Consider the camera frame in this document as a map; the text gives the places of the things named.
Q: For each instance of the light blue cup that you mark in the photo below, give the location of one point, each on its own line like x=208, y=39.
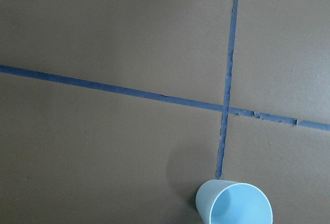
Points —
x=220, y=201

